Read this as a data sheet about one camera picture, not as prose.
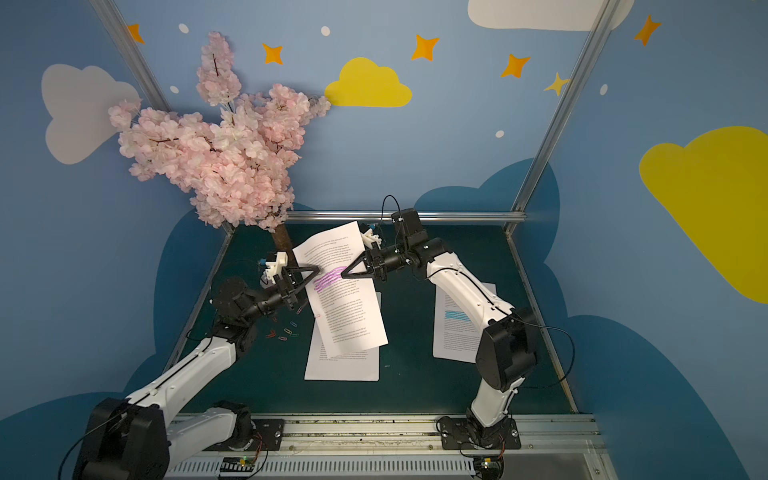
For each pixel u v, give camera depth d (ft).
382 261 2.09
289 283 2.14
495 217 3.82
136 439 1.30
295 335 3.04
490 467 2.40
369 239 2.28
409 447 2.40
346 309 2.17
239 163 2.10
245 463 2.36
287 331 3.05
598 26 2.35
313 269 2.26
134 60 2.48
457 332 3.05
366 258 2.20
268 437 2.40
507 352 1.49
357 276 2.21
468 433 2.42
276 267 2.35
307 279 2.20
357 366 2.87
